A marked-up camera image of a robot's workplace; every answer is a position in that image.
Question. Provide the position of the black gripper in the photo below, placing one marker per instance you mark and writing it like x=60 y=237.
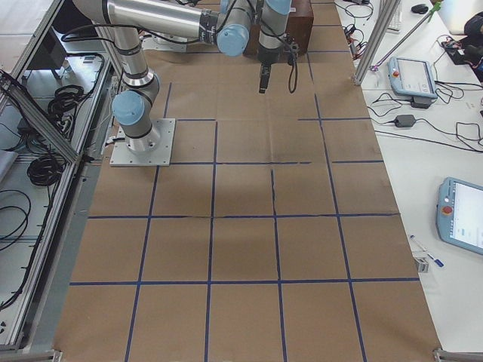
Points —
x=266 y=56

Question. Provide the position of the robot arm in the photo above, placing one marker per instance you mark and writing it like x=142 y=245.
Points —
x=138 y=26

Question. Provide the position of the dark wooden drawer cabinet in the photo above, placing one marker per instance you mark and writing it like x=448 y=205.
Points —
x=299 y=27

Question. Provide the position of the black power brick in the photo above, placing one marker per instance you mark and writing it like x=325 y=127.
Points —
x=404 y=121

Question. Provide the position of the upper teach pendant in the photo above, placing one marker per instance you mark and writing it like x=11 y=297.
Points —
x=410 y=77

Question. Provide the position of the teach pendant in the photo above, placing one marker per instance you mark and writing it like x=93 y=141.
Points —
x=459 y=214
x=410 y=77

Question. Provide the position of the brown paper table cover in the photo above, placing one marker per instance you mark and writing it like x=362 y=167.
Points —
x=274 y=235

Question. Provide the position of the lower teach pendant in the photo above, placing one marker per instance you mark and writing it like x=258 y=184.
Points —
x=459 y=214

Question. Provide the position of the blue white pen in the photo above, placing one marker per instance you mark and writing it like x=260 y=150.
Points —
x=437 y=261

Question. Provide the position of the aluminium frame post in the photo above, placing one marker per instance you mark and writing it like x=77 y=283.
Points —
x=376 y=37

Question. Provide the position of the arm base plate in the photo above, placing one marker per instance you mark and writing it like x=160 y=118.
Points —
x=152 y=150

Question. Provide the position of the aluminium side frame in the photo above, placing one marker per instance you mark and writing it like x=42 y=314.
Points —
x=51 y=92

